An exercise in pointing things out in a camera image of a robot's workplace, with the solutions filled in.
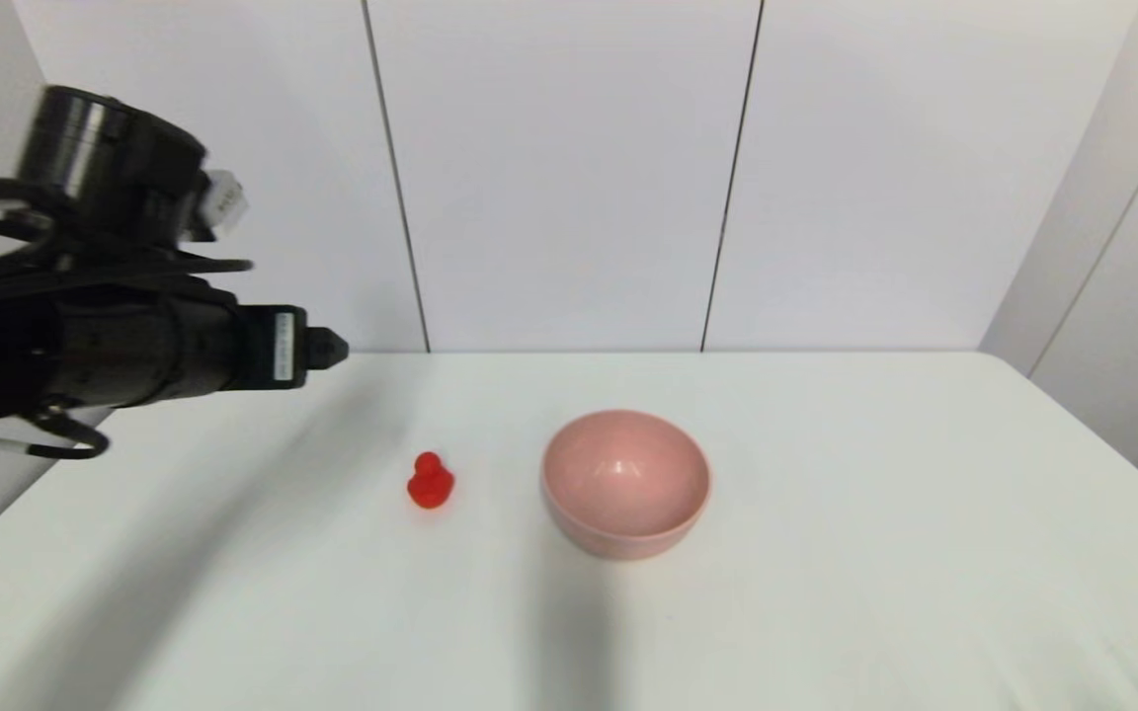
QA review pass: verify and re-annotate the small red rubber duck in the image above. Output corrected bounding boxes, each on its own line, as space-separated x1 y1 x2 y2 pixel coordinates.
407 451 455 511

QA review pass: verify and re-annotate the pink bowl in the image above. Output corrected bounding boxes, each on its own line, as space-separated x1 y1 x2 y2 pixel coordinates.
541 410 711 561

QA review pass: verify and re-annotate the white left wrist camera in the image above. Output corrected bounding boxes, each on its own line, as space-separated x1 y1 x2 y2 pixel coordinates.
196 170 250 241

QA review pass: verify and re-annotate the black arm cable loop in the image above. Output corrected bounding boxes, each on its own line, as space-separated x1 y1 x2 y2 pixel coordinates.
0 178 255 461

